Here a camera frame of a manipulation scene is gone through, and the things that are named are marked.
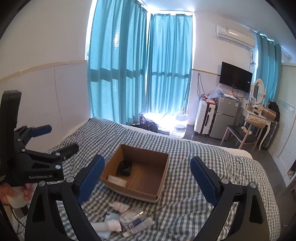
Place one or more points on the teal curtain panel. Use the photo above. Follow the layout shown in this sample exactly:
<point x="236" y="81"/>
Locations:
<point x="269" y="66"/>
<point x="169" y="62"/>
<point x="116" y="61"/>

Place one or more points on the teal curtain left panel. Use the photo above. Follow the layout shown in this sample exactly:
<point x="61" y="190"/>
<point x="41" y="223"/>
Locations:
<point x="116" y="61"/>

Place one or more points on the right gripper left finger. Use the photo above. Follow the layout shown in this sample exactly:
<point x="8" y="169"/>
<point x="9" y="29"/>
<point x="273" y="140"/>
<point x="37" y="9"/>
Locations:
<point x="44" y="221"/>

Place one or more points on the brown cardboard box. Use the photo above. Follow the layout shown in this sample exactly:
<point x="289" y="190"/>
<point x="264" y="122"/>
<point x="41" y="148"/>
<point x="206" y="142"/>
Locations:
<point x="149" y="171"/>

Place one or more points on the white vanity desk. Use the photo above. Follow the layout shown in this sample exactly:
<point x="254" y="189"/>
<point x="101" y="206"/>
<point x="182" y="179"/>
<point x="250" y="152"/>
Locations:
<point x="259" y="121"/>

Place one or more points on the black bag on desk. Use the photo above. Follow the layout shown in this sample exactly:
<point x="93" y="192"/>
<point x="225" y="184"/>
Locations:
<point x="274" y="107"/>

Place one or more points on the white oval vanity mirror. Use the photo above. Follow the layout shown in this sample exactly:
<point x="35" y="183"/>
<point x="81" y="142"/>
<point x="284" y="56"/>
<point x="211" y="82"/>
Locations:
<point x="257" y="92"/>

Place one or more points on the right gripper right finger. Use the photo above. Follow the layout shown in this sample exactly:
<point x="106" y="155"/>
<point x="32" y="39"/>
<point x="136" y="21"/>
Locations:
<point x="250" y="220"/>

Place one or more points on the white air conditioner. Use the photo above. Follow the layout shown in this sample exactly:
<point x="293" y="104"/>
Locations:
<point x="235" y="37"/>

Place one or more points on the blue floral tissue pack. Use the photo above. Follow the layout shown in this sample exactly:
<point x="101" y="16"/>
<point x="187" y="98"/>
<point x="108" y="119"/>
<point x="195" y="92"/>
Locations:
<point x="111" y="216"/>

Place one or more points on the light blue earbuds case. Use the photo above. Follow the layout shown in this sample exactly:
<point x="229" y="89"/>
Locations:
<point x="117" y="181"/>

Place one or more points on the teal curtain right panel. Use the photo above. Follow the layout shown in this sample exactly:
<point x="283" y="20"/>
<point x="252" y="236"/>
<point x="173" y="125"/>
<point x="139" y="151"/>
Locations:
<point x="269" y="66"/>

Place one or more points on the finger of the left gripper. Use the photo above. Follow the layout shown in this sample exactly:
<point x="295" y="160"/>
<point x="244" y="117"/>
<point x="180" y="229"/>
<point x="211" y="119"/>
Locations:
<point x="63" y="153"/>
<point x="39" y="131"/>

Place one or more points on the black pouch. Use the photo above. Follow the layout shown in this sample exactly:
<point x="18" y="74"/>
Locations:
<point x="124" y="168"/>

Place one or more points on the silver mini fridge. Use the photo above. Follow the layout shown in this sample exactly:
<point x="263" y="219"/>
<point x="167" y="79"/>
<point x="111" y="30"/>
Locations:
<point x="225" y="114"/>

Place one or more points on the dark clothes pile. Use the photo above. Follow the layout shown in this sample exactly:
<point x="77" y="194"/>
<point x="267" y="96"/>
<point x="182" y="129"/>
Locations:
<point x="145" y="124"/>

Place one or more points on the white suitcase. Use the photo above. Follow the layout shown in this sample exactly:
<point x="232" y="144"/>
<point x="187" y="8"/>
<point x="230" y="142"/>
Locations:
<point x="204" y="117"/>

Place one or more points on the black seat wooden chair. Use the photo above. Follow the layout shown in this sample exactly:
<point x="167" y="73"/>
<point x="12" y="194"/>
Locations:
<point x="243" y="134"/>

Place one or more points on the white handheld device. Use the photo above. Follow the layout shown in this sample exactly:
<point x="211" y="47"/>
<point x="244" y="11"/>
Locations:
<point x="104" y="229"/>

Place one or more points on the operator hand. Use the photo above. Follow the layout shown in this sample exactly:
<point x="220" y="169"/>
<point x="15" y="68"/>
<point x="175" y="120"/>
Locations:
<point x="8" y="191"/>

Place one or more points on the clear water jug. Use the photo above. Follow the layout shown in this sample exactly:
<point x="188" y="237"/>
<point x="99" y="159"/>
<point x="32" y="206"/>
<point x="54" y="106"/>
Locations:
<point x="179" y="124"/>

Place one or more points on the checkered bed blanket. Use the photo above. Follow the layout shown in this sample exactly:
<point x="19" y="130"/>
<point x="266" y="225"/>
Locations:
<point x="181" y="209"/>

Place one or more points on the black wall television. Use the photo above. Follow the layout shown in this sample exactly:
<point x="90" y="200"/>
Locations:
<point x="235" y="77"/>

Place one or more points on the white cosmetic tube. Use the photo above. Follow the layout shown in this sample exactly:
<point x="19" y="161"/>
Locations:
<point x="140" y="227"/>

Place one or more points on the small white dropper bottle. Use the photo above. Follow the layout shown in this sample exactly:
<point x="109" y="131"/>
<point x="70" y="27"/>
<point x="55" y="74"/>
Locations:
<point x="120" y="207"/>

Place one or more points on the teal curtain middle panel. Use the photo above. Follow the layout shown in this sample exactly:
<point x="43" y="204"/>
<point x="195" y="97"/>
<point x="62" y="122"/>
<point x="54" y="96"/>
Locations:
<point x="169" y="62"/>

